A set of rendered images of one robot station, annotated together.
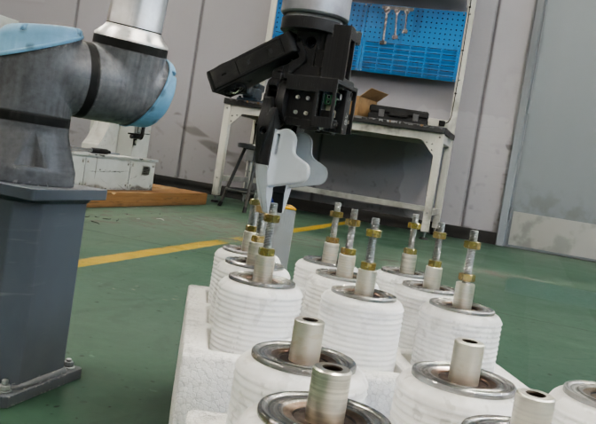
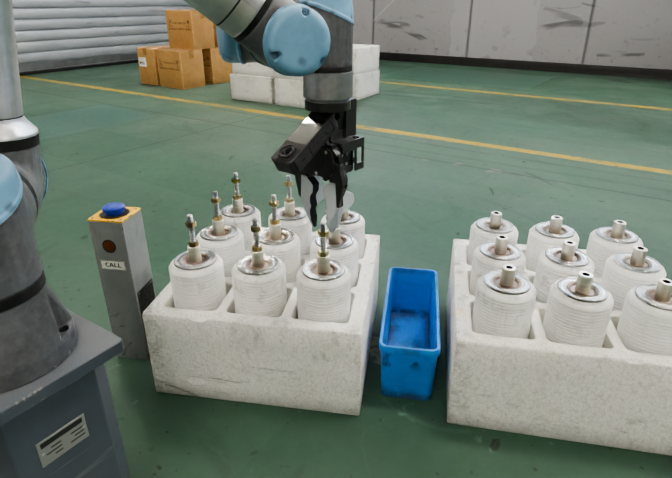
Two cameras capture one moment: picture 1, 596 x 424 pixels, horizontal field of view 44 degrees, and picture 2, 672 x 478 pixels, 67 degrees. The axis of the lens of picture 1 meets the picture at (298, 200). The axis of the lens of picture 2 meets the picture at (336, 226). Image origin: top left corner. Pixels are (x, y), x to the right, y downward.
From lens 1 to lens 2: 1.00 m
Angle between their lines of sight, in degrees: 73
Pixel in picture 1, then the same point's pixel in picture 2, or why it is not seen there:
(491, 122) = not seen: outside the picture
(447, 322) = (358, 228)
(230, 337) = (341, 309)
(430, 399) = (520, 264)
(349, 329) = (354, 261)
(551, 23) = not seen: outside the picture
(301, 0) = (346, 92)
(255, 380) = (530, 300)
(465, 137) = not seen: outside the picture
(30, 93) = (30, 258)
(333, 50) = (350, 117)
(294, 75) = (346, 144)
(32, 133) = (46, 297)
